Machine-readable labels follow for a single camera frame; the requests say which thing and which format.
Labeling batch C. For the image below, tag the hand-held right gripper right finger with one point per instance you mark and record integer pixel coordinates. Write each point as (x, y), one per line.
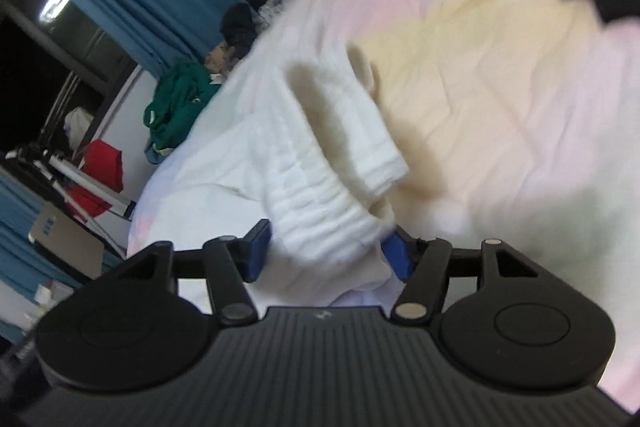
(398, 257)

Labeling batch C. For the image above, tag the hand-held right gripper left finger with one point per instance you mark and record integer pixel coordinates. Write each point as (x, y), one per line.
(257, 252)

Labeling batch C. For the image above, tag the white pants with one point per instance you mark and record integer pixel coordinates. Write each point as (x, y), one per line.
(325, 207)

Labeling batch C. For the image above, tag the green garment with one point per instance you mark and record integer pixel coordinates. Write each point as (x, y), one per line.
(180, 107)

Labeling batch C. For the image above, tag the red garment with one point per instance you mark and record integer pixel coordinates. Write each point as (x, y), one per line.
(102, 167)

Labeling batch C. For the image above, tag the white bench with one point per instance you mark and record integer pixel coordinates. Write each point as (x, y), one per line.
(67, 239)

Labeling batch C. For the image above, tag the pastel bed blanket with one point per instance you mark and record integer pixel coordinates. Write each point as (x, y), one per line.
(475, 82)

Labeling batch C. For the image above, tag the beige plush toy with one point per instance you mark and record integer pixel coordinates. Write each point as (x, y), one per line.
(220, 57)

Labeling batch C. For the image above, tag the white cloth on rack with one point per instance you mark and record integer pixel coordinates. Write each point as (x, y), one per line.
(77, 124)

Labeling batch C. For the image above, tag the black bag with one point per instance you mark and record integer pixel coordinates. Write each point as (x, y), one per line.
(240, 27)

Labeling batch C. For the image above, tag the dark window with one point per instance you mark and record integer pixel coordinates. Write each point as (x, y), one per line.
(25, 82)

